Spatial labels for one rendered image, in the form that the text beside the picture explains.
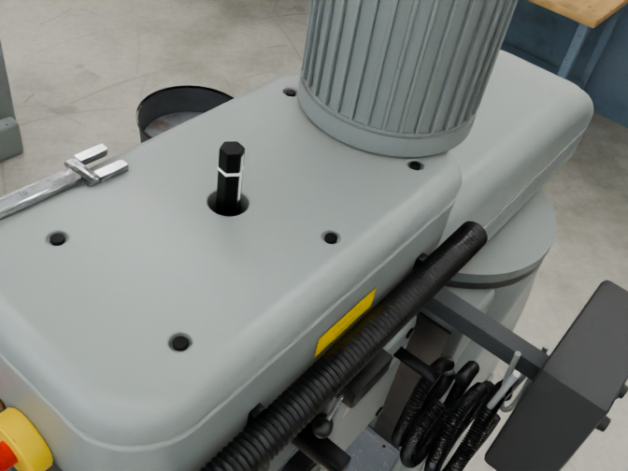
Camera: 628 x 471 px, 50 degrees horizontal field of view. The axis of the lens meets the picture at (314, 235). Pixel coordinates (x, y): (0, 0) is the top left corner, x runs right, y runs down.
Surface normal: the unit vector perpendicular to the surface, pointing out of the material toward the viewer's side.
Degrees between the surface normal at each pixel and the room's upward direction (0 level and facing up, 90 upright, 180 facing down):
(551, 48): 90
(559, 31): 90
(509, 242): 0
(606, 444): 0
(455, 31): 90
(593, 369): 0
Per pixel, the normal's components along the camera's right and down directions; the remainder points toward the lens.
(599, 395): 0.14, -0.72
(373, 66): -0.43, 0.58
